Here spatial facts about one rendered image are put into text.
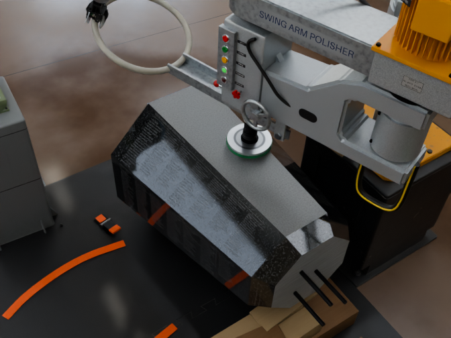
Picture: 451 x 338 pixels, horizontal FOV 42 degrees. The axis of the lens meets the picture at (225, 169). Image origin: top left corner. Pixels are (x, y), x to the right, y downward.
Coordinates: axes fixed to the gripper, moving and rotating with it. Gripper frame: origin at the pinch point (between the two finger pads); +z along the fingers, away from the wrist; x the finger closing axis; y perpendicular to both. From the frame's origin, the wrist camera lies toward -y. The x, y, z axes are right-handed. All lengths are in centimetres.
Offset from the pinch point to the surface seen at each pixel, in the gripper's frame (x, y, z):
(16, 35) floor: -73, -119, 183
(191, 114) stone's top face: 59, 20, 16
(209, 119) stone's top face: 67, 22, 12
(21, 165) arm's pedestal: -13, 52, 66
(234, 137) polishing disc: 79, 37, -1
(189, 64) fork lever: 48.6, 9.1, -6.3
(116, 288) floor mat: 54, 92, 92
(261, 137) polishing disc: 91, 35, -5
